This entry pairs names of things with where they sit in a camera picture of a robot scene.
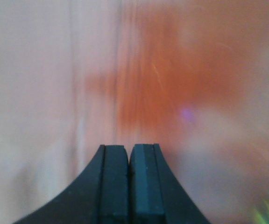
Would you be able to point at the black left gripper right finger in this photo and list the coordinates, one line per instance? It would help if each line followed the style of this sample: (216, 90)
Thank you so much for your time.
(156, 195)

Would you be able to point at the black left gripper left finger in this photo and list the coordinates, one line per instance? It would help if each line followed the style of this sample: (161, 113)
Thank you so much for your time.
(99, 195)

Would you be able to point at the brown wooden door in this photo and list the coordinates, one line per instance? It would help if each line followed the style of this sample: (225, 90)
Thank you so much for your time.
(191, 75)

